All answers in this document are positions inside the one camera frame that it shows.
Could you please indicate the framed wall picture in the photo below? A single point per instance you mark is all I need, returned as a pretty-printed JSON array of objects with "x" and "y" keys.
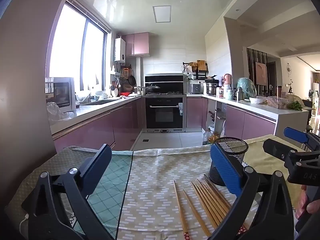
[{"x": 261, "y": 72}]

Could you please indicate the hanging dark frying pan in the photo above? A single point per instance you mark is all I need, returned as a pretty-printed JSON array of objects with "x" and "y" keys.
[{"x": 132, "y": 80}]

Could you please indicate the beige white-dashed tablecloth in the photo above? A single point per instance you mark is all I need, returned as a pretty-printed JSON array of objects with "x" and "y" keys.
[{"x": 155, "y": 180}]

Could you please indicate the teal and grey patterned cloth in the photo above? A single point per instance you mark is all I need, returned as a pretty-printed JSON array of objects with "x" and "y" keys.
[{"x": 112, "y": 180}]

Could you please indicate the dark wok with lid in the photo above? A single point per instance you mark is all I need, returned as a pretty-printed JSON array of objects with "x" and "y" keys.
[{"x": 153, "y": 88}]

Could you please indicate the black range hood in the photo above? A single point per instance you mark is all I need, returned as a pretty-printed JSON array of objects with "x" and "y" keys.
[{"x": 165, "y": 78}]

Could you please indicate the ceiling light panel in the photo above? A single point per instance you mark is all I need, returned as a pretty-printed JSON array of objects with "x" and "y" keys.
[{"x": 162, "y": 13}]

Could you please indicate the large steel pot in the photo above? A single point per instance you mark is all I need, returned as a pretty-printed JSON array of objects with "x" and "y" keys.
[{"x": 211, "y": 89}]

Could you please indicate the gas stove top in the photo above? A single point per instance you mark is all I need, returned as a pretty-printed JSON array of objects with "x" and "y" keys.
[{"x": 175, "y": 93}]

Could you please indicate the pink base cabinets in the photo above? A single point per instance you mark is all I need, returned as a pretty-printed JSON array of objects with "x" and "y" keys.
[
  {"x": 100, "y": 130},
  {"x": 247, "y": 125}
]

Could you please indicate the silver rice cooker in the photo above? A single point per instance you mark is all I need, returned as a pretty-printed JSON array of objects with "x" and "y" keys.
[{"x": 195, "y": 88}]

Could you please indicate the bundle of wooden chopsticks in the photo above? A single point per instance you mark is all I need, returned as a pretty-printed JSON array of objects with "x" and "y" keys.
[{"x": 196, "y": 212}]

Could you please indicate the white kitchen countertop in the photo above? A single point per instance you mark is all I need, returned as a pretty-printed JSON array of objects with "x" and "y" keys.
[{"x": 120, "y": 99}]

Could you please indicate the black counter shelf rack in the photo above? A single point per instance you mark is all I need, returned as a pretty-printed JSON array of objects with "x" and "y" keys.
[{"x": 200, "y": 73}]

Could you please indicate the white bowl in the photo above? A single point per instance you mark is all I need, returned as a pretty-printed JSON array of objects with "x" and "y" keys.
[{"x": 257, "y": 100}]

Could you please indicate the pale green plastic bag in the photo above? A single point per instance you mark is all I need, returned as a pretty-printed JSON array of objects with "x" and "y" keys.
[{"x": 247, "y": 86}]

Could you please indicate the person's right hand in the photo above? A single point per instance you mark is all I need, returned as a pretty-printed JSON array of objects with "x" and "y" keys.
[{"x": 303, "y": 201}]

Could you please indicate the clear plastic bag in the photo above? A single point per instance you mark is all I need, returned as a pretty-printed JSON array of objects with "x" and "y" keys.
[{"x": 57, "y": 113}]

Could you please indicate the kitchen window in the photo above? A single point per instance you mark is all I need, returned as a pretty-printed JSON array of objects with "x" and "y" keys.
[{"x": 67, "y": 42}]

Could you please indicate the yellow cloth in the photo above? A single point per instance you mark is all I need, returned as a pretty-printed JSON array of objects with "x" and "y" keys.
[{"x": 268, "y": 163}]

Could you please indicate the clear plastic bottle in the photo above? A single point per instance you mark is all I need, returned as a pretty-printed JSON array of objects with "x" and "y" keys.
[{"x": 206, "y": 137}]

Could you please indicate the pale green canister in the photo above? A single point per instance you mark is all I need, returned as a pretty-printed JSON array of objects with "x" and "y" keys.
[{"x": 228, "y": 92}]

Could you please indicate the dark thermos bottle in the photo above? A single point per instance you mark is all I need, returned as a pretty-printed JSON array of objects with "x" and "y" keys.
[{"x": 240, "y": 94}]

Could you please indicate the red bowl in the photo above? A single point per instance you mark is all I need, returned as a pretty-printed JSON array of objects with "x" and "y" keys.
[{"x": 125, "y": 94}]

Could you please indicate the round bamboo basket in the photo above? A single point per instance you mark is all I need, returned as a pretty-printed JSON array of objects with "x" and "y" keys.
[{"x": 128, "y": 88}]

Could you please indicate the striped wall panel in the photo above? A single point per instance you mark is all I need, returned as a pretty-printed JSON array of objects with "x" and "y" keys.
[{"x": 250, "y": 62}]

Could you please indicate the yellow cooking oil bottle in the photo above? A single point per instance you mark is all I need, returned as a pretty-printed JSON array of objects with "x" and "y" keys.
[{"x": 214, "y": 138}]

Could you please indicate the pink wall cabinet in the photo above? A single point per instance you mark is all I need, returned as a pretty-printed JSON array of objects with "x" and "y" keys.
[{"x": 137, "y": 43}]

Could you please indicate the built-in black oven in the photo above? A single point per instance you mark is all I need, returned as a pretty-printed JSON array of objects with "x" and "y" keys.
[{"x": 163, "y": 115}]

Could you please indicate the dark tumbler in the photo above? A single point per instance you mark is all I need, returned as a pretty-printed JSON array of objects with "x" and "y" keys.
[{"x": 279, "y": 91}]

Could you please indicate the black mesh utensil holder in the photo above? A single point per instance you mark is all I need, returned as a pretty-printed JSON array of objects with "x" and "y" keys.
[{"x": 237, "y": 155}]

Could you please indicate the green leafy vegetables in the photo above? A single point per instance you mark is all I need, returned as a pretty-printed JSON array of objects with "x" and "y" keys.
[{"x": 295, "y": 106}]

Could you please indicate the pink kettle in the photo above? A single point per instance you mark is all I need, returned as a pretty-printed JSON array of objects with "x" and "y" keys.
[{"x": 228, "y": 79}]

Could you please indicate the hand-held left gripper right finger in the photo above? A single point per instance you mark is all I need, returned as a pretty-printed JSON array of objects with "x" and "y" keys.
[{"x": 225, "y": 165}]

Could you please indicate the black pan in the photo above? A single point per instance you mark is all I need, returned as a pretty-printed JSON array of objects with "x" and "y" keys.
[{"x": 210, "y": 80}]

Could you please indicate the white water heater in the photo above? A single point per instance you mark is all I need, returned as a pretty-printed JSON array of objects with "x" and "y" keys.
[{"x": 120, "y": 50}]

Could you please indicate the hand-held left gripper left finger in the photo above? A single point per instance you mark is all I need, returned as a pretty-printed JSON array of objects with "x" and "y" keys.
[{"x": 100, "y": 160}]

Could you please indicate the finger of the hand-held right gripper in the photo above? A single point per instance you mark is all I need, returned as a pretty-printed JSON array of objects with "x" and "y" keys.
[
  {"x": 275, "y": 147},
  {"x": 296, "y": 133}
]

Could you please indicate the clear food container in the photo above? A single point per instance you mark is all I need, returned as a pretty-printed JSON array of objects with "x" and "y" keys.
[{"x": 277, "y": 103}]

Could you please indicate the wooden cutting board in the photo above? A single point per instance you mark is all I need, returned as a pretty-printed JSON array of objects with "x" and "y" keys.
[{"x": 202, "y": 65}]

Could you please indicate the white countertop oven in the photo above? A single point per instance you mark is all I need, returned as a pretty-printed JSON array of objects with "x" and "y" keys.
[{"x": 61, "y": 92}]

